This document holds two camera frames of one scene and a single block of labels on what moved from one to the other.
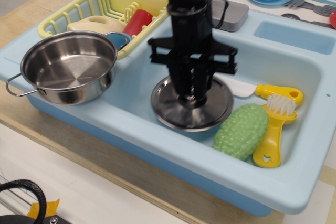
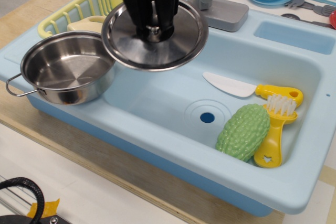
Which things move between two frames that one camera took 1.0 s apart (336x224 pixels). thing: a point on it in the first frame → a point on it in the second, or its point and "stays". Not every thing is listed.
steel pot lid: x=217 y=107 → x=187 y=39
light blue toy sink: x=273 y=50 stays
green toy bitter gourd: x=240 y=133 stays
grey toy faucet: x=236 y=16 stays
